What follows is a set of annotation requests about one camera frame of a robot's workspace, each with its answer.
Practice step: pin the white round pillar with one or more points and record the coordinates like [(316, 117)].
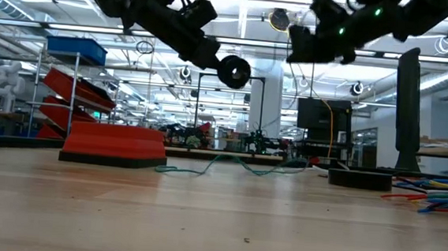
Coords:
[(265, 108)]

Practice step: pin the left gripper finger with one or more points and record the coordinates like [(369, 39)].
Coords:
[(217, 63)]

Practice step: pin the black upright post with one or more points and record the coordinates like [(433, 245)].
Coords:
[(408, 110)]

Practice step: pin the metal rack with red bins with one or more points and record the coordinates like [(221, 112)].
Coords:
[(72, 91)]

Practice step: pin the black flat reel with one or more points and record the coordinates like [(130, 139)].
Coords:
[(359, 180)]

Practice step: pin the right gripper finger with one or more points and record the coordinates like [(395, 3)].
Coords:
[(304, 48)]

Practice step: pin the wooden side table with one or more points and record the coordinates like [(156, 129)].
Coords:
[(447, 151)]

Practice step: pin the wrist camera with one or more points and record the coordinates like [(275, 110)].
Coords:
[(200, 15), (327, 10)]

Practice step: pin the blue plastic bin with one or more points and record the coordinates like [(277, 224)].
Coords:
[(77, 48)]

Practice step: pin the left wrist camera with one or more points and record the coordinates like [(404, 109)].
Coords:
[(200, 15)]

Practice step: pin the black bench robot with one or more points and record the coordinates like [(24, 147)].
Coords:
[(262, 142)]

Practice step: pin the red box with black base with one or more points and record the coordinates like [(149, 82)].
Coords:
[(114, 143)]

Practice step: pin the black plastic spool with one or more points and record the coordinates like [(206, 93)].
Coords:
[(227, 72)]

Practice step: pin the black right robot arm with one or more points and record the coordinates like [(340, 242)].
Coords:
[(413, 12)]

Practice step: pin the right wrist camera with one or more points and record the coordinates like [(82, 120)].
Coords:
[(327, 10)]

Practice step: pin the black monitor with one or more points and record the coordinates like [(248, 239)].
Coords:
[(319, 114)]

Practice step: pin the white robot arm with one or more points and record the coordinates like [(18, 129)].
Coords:
[(7, 86)]

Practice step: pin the black frame stand with camera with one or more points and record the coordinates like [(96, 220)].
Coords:
[(198, 100)]

